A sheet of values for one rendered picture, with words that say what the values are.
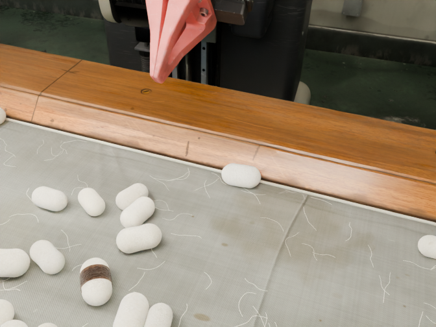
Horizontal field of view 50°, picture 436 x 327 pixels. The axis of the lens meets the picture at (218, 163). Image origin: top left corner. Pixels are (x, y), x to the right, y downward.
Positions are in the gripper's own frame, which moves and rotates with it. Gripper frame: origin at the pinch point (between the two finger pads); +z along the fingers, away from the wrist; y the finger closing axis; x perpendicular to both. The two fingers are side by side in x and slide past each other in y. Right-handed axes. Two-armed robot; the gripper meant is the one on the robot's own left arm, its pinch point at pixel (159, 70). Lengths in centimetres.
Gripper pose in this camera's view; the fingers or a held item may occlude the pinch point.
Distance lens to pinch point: 37.8
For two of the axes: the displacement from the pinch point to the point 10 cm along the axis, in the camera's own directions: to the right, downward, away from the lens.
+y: 9.4, 2.4, -2.3
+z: -2.8, 9.5, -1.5
